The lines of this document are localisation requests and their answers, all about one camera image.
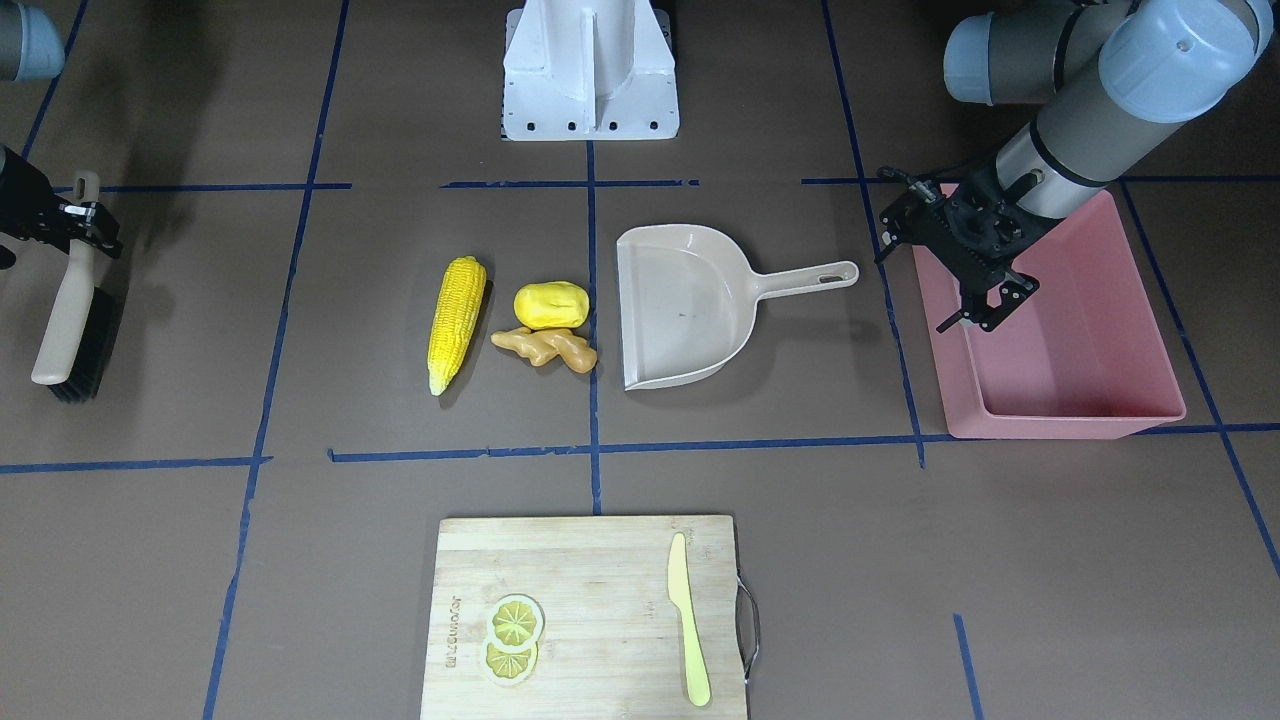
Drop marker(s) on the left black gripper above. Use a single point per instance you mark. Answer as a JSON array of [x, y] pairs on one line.
[[992, 264]]

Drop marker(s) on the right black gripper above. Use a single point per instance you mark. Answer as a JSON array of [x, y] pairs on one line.
[[22, 203]]

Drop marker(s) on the beige hand brush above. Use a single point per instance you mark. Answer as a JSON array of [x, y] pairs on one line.
[[80, 332]]

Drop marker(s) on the beige plastic dustpan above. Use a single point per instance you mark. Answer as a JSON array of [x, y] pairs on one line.
[[688, 298]]

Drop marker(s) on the yellow toy corn cob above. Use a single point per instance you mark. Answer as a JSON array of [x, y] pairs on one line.
[[457, 308]]

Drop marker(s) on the yellow toy potato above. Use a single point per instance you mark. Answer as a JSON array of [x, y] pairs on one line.
[[552, 305]]

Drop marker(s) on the tan toy ginger root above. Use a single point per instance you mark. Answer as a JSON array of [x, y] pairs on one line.
[[539, 347]]

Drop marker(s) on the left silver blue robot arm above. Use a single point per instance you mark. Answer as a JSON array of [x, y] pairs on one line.
[[1111, 80]]

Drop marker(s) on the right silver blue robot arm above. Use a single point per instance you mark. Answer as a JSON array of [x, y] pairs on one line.
[[30, 46]]

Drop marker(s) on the pink plastic bin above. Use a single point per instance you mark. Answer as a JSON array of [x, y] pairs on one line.
[[1082, 358]]

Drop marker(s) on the yellow plastic knife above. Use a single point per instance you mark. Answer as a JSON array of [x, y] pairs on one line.
[[679, 592]]

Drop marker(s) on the wooden cutting board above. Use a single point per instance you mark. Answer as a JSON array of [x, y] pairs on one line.
[[611, 645]]

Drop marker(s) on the lemon slice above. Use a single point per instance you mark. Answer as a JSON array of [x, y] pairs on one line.
[[515, 623], [506, 667]]

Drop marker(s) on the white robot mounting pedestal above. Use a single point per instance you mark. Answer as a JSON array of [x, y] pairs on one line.
[[589, 71]]

